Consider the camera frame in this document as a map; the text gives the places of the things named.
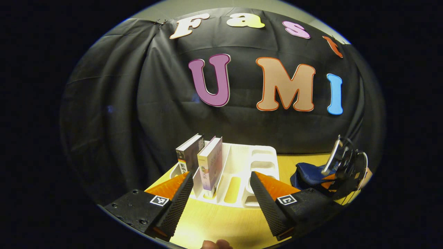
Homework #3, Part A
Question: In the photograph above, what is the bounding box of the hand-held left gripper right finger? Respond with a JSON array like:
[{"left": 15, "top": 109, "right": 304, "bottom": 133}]
[{"left": 250, "top": 171, "right": 341, "bottom": 241}]

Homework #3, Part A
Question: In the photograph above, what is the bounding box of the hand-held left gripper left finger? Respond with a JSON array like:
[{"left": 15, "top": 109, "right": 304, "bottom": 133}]
[{"left": 104, "top": 171, "right": 194, "bottom": 242}]

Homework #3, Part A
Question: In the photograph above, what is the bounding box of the blue schoolbag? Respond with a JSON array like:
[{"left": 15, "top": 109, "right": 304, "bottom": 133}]
[{"left": 290, "top": 163, "right": 338, "bottom": 191}]

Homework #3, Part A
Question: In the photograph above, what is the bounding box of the white bookshelf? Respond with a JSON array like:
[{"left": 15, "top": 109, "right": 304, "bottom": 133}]
[{"left": 170, "top": 140, "right": 280, "bottom": 209}]

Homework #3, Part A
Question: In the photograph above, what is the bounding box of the pink book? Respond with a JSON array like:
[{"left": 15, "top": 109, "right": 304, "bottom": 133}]
[{"left": 197, "top": 136, "right": 223, "bottom": 199}]

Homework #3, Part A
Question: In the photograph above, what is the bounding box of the dark grey book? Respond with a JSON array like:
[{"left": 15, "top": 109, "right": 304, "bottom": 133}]
[{"left": 175, "top": 133, "right": 205, "bottom": 173}]

